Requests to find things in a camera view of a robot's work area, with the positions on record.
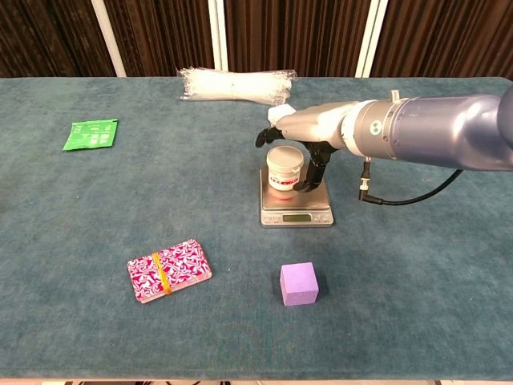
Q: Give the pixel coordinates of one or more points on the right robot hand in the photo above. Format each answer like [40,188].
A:
[305,132]

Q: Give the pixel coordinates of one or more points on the white round container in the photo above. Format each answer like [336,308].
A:
[284,167]

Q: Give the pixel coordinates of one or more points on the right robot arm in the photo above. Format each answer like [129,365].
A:
[433,124]

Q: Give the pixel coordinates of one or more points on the small digital kitchen scale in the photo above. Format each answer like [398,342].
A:
[296,203]

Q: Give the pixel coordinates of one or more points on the clear plastic straw bundle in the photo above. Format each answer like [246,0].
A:
[236,86]

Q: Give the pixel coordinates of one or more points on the teal table cloth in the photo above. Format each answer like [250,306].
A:
[224,224]

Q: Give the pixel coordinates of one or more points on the purple foam cube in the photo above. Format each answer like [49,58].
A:
[299,284]

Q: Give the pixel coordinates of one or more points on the pink patterned card deck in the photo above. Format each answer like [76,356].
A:
[169,270]

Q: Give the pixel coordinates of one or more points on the green foil sachet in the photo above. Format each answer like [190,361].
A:
[91,134]

